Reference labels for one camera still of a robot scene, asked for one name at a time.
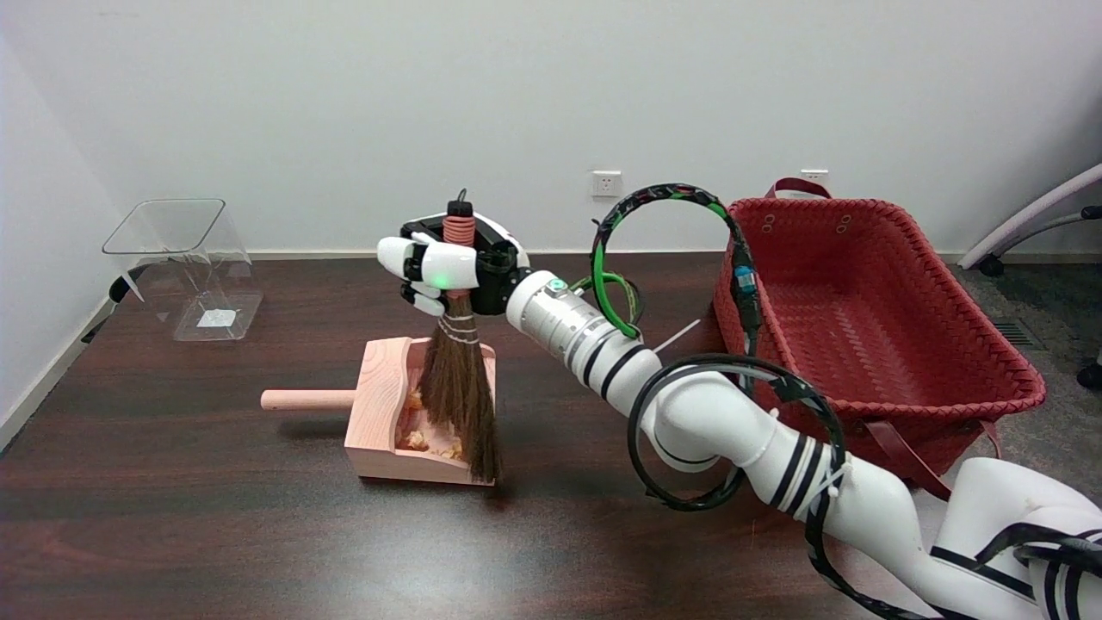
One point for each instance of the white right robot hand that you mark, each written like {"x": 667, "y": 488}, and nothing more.
{"x": 452, "y": 267}

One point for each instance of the brown straw hand broom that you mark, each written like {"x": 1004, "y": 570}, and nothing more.
{"x": 461, "y": 396}

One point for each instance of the tan paper ball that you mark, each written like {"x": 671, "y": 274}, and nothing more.
{"x": 417, "y": 440}
{"x": 416, "y": 400}
{"x": 448, "y": 449}

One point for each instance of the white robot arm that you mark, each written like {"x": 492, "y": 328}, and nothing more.
{"x": 715, "y": 422}

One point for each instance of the wooden dustpan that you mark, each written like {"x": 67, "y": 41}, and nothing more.
{"x": 379, "y": 413}

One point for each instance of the clear plastic container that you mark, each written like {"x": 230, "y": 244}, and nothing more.
{"x": 194, "y": 267}

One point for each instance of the red woven basket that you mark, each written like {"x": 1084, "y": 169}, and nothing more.
{"x": 895, "y": 327}

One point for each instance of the floor vent grille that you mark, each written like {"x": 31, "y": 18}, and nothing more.
{"x": 1012, "y": 333}

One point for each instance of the grey office chair base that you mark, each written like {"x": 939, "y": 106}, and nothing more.
{"x": 1024, "y": 220}

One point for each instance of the white wall outlet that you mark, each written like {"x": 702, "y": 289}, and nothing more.
{"x": 606, "y": 184}
{"x": 814, "y": 176}

